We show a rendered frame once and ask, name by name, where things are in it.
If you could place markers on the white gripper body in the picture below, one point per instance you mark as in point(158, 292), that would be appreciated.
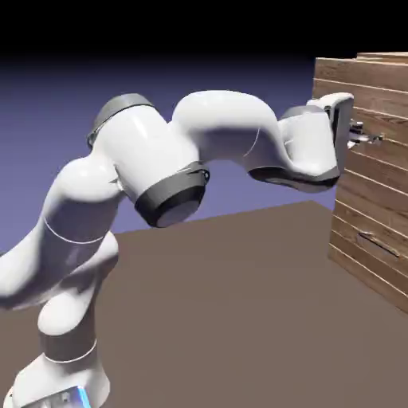
point(343, 121)

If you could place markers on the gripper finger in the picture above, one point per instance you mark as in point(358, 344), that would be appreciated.
point(357, 139)
point(357, 125)

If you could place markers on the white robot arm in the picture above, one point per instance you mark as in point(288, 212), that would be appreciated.
point(153, 149)

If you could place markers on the wooden plank cabinet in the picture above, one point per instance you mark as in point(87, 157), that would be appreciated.
point(376, 197)

